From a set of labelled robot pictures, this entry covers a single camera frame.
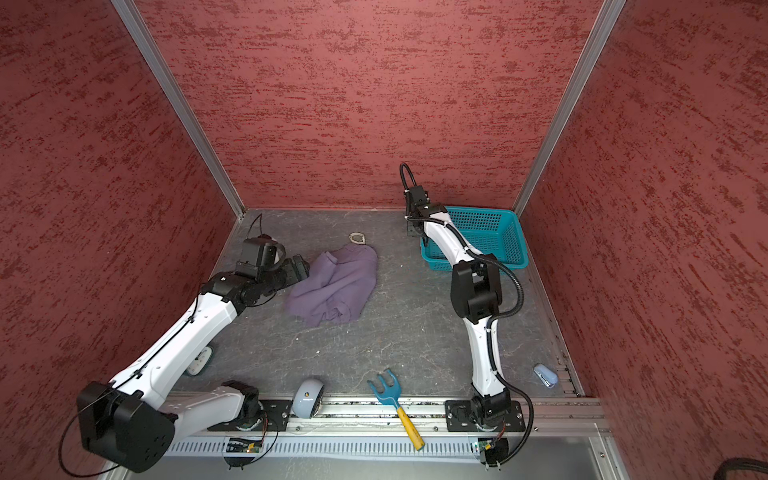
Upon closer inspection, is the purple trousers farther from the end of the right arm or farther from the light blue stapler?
the light blue stapler

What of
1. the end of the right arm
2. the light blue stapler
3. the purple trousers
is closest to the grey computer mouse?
the purple trousers

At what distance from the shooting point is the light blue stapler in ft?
2.60

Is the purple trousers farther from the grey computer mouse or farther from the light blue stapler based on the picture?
the light blue stapler

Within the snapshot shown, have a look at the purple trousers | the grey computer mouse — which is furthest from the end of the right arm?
the grey computer mouse

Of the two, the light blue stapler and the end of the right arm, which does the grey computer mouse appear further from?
the light blue stapler

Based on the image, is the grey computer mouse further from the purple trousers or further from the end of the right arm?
the end of the right arm

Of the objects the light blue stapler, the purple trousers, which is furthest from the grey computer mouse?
the light blue stapler

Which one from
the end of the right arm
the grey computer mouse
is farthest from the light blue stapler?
the grey computer mouse
